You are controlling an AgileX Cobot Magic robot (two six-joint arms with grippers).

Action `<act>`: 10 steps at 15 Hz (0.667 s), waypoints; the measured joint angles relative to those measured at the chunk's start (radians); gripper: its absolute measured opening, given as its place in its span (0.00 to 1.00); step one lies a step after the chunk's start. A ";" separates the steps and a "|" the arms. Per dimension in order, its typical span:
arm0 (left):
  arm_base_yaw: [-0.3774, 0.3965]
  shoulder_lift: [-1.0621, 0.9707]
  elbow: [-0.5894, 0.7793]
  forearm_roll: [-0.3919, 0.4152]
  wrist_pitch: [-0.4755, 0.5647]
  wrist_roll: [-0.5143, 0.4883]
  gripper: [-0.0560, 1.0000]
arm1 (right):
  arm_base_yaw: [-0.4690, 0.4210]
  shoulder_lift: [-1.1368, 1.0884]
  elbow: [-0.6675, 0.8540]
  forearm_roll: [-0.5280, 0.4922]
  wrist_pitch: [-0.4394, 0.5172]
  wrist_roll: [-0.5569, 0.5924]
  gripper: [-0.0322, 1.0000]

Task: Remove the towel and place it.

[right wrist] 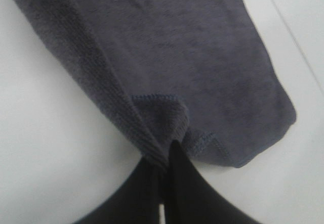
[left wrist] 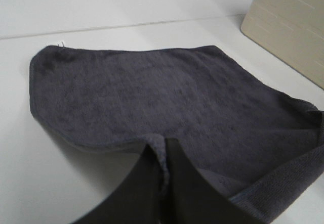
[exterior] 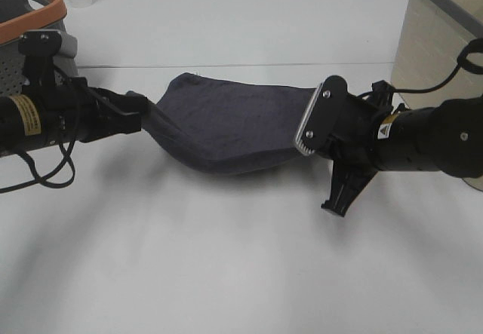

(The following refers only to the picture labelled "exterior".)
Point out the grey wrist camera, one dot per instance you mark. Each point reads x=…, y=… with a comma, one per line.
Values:
x=321, y=114
x=47, y=43

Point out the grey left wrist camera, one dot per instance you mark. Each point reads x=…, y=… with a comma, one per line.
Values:
x=47, y=43

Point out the dark grey towel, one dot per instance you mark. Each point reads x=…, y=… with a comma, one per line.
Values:
x=227, y=127

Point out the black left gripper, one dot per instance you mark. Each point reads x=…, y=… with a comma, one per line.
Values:
x=62, y=109

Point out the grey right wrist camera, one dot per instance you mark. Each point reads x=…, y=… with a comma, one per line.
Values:
x=321, y=114

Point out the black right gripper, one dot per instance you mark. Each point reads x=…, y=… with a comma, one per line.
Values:
x=352, y=141

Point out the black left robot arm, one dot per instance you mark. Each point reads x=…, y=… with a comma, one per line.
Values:
x=9, y=127

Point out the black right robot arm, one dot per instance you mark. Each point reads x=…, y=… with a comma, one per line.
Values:
x=446, y=138

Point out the beige basket with grey rim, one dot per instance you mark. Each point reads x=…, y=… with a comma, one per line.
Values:
x=439, y=55

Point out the grey basket with orange rim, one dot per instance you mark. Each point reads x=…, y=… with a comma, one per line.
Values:
x=17, y=18

